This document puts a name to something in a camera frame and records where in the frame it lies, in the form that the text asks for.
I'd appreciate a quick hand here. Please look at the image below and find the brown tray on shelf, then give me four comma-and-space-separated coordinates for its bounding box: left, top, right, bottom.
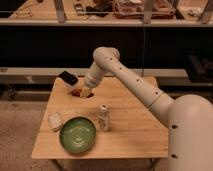
113, 0, 175, 18

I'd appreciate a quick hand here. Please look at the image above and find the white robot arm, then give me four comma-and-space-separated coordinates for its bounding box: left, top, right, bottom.
81, 47, 213, 171

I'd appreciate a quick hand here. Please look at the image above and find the white folded cloth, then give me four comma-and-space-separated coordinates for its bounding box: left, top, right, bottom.
48, 112, 63, 132

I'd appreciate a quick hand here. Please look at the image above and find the wooden table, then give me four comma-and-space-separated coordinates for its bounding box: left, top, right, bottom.
31, 77, 168, 160

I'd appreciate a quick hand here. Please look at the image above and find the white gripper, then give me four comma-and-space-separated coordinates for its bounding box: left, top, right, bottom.
80, 70, 102, 98

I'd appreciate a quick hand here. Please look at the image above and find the black device on shelf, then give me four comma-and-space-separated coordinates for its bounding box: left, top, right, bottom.
74, 3, 85, 16

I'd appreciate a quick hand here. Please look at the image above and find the red chili pepper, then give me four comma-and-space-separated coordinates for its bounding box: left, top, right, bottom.
71, 89, 82, 97

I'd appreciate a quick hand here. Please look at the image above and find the white cup with black block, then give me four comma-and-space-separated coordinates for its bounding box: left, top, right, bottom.
58, 71, 78, 94

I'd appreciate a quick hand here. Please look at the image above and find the green ceramic bowl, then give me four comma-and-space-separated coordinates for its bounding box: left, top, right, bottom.
59, 117, 96, 154

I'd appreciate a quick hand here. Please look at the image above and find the white ceramic bottle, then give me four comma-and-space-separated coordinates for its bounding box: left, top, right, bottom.
97, 104, 110, 131

